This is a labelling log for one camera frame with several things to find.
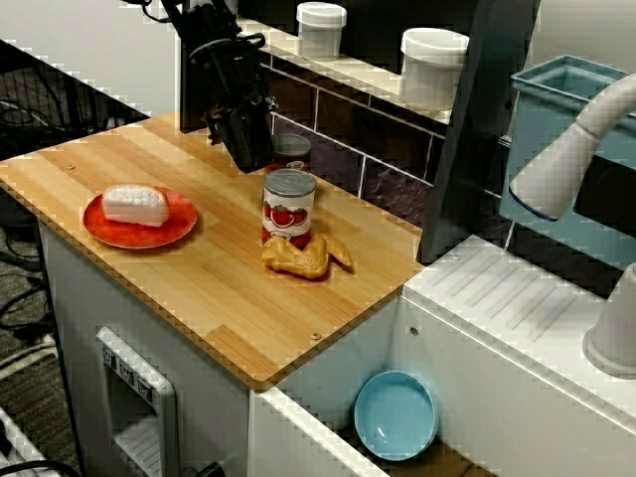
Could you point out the red plate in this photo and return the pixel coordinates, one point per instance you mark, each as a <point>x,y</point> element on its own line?
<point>149,233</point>

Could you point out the toy chicken wing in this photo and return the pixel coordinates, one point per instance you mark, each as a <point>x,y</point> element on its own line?
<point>298,261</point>

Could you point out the grey toy faucet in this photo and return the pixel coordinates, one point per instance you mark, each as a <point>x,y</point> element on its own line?
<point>551,169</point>

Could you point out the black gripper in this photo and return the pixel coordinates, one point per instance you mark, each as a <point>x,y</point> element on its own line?
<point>233,79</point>

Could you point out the dark grey post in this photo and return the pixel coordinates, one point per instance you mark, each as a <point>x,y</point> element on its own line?
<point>477,99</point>

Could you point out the dark tiled backsplash with shelf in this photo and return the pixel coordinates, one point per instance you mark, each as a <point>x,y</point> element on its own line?
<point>348,124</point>

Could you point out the light blue bowl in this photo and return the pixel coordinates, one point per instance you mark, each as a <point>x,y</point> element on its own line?
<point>395,415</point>

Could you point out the teal plastic bin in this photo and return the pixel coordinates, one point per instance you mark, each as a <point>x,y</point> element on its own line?
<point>596,248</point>

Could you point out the white toy kitchen cabinet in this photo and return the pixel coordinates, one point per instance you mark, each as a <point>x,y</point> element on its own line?
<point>497,372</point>

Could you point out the large white plastic jar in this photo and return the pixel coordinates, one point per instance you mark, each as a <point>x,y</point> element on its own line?
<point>432,69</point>

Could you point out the tomato can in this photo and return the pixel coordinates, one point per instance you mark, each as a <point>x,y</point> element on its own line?
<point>288,213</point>

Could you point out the small white plastic jar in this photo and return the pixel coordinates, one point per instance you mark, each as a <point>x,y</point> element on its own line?
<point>320,32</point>

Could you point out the beans can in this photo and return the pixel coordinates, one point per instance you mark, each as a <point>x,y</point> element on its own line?
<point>295,151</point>

